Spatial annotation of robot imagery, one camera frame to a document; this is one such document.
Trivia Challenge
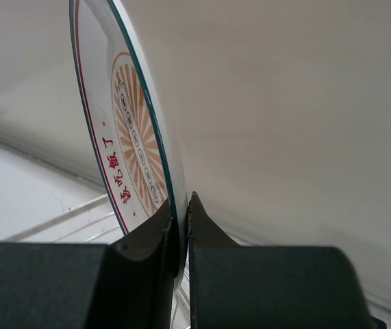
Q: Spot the orange sunburst plate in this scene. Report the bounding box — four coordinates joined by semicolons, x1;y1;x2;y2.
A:
69;1;188;287

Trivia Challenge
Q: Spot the white wire dish rack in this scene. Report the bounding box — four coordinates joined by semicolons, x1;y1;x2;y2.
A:
3;195;190;328

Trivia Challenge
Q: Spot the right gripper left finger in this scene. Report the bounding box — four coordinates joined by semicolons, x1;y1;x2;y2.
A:
0;204;175;328

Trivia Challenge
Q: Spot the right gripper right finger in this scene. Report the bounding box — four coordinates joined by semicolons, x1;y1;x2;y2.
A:
188;194;373;328

